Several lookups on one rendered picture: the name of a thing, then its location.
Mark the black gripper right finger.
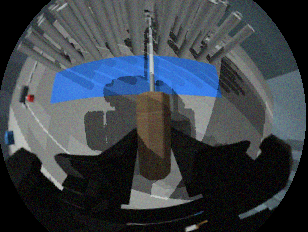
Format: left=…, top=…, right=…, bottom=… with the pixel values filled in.
left=170, top=127, right=251, bottom=198

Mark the blue tape strip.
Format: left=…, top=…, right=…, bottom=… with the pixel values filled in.
left=50, top=55, right=222, bottom=104

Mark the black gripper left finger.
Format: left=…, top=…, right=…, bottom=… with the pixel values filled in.
left=54, top=128, right=138, bottom=205

